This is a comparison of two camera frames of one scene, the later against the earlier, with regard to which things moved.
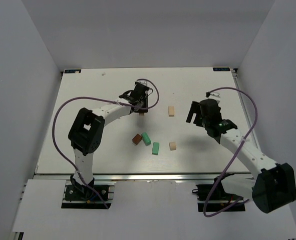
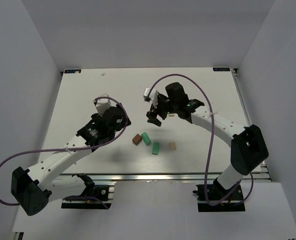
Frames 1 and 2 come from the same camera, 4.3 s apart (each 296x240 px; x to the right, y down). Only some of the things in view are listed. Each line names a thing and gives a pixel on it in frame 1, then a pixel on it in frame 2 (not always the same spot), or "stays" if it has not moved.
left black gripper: x=142 y=104 → x=121 y=116
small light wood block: x=173 y=146 stays
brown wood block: x=136 y=139 stays
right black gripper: x=196 y=115 → x=157 y=111
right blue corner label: x=221 y=69 stays
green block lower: x=155 y=148 stays
